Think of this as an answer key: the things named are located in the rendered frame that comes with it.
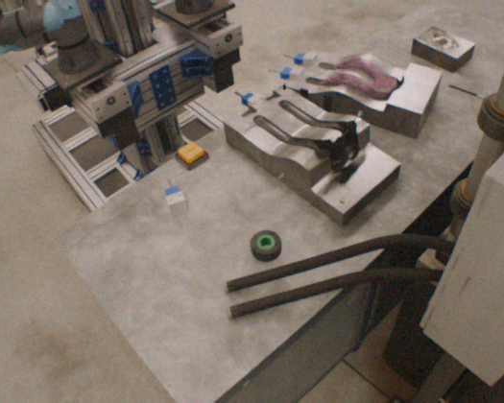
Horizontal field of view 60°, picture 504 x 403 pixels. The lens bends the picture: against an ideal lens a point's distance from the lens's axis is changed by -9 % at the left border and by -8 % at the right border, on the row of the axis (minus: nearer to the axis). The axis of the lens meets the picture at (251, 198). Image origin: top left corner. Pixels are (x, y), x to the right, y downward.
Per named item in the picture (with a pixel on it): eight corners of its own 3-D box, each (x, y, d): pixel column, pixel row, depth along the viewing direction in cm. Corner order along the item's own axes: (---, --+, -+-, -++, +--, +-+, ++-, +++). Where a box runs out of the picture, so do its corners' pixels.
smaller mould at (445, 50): (410, 53, 180) (413, 38, 175) (430, 39, 186) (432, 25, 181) (452, 73, 170) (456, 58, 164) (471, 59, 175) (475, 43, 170)
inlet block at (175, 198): (161, 186, 144) (156, 175, 140) (177, 181, 145) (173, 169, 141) (172, 217, 136) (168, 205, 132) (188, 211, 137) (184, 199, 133)
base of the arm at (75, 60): (53, 63, 155) (43, 39, 148) (90, 44, 161) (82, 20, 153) (69, 79, 147) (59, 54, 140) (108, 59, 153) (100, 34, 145)
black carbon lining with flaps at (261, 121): (250, 125, 148) (247, 101, 141) (286, 102, 154) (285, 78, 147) (332, 181, 130) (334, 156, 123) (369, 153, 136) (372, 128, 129)
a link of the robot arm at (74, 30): (87, 40, 143) (75, 3, 133) (48, 51, 142) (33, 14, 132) (88, 24, 151) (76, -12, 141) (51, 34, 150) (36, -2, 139)
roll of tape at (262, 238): (284, 240, 127) (284, 232, 124) (277, 264, 122) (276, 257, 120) (255, 235, 129) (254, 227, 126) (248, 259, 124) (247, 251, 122)
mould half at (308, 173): (226, 141, 155) (220, 109, 144) (282, 105, 164) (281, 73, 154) (342, 227, 128) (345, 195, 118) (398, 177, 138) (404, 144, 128)
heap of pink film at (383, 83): (315, 87, 160) (315, 68, 154) (336, 61, 169) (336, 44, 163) (386, 108, 150) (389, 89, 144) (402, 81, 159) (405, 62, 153)
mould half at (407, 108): (282, 97, 167) (280, 72, 159) (313, 61, 181) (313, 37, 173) (416, 139, 148) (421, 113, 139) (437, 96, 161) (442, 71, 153)
